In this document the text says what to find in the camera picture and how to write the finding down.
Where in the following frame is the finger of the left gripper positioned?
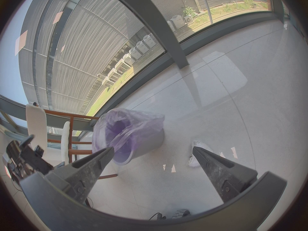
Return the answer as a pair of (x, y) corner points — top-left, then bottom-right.
(20, 135), (34, 149)

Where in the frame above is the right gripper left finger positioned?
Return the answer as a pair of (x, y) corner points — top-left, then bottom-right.
(45, 146), (115, 204)

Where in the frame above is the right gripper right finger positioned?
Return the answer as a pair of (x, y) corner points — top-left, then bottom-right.
(192, 146), (258, 204)

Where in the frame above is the purple plastic bag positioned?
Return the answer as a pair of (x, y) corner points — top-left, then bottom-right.
(92, 108), (165, 164)

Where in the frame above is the white trash bin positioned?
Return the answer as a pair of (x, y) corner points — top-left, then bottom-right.
(112, 127), (165, 165)

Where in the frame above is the white wooden-framed chair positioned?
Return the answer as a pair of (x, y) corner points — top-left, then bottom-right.
(25, 104), (118, 179)

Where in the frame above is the crumpled white paper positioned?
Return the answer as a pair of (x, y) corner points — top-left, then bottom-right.
(188, 140), (205, 168)

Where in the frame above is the window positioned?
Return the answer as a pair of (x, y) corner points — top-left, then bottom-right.
(0, 0), (289, 139)

